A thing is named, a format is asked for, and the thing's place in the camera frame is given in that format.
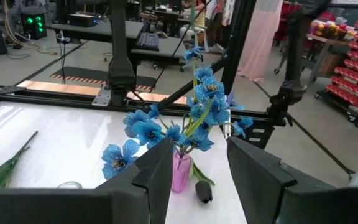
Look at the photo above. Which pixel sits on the black rig frame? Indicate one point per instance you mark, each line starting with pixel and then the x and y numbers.
pixel 57 99

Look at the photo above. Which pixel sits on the clear glass vase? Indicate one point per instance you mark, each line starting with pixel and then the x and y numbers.
pixel 70 184

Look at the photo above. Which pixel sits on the computer with green lights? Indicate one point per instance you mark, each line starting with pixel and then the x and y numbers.
pixel 34 25

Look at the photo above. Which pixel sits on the person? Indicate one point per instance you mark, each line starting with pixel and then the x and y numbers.
pixel 197 18

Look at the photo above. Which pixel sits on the red bin rack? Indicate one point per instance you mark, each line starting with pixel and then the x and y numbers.
pixel 356 77

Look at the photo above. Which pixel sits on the table with colourful flowers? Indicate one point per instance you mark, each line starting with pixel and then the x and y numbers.
pixel 331 31

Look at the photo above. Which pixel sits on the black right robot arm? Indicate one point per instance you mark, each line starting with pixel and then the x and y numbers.
pixel 121 68

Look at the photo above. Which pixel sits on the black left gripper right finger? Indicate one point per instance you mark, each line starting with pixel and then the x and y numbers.
pixel 259 186

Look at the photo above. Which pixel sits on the purple ribbed glass vase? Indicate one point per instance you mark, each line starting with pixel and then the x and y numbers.
pixel 180 171

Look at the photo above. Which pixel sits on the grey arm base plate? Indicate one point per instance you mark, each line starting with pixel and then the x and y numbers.
pixel 102 96

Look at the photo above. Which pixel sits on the black keyboard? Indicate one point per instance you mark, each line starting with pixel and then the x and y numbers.
pixel 148 41

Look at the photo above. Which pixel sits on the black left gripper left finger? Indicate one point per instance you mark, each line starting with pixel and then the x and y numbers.
pixel 154 186

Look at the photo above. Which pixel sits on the grey office desk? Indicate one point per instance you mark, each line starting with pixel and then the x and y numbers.
pixel 104 31
pixel 166 46

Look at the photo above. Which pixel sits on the blue flower spray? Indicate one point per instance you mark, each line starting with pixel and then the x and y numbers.
pixel 211 88
pixel 148 132

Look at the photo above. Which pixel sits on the pink curtain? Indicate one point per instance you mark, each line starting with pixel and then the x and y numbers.
pixel 259 40

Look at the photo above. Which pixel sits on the black tulip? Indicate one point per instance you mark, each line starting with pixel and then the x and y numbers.
pixel 5 171
pixel 204 191

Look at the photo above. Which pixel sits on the black orange hazard floor mat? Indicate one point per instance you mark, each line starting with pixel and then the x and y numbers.
pixel 98 77

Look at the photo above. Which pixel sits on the wooden side board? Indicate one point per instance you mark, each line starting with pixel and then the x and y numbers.
pixel 57 88

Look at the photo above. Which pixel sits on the black desktop device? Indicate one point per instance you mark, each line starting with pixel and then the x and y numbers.
pixel 82 20

